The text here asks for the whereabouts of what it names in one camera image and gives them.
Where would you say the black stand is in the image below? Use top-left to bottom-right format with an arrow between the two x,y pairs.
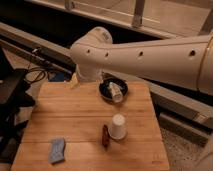
0,47 -> 35,163

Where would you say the metal rail frame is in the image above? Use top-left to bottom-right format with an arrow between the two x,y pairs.
27,0 -> 213,38

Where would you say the white cup in bowl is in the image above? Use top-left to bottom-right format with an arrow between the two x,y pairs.
108,82 -> 123,103

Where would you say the wooden cutting board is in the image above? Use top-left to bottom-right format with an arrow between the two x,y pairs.
11,82 -> 170,171

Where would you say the white upside-down cup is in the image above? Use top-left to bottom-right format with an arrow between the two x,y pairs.
108,114 -> 127,140

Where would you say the yellow item behind board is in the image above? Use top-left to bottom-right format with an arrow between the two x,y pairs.
69,74 -> 79,88

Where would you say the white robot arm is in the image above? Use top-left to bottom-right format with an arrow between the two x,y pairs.
70,27 -> 213,171

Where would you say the blue sponge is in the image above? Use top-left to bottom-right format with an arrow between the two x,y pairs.
49,138 -> 65,164

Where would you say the black cable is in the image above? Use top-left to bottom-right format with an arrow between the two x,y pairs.
23,47 -> 56,85

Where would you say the black bowl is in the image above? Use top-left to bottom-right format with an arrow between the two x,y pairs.
99,78 -> 128,103

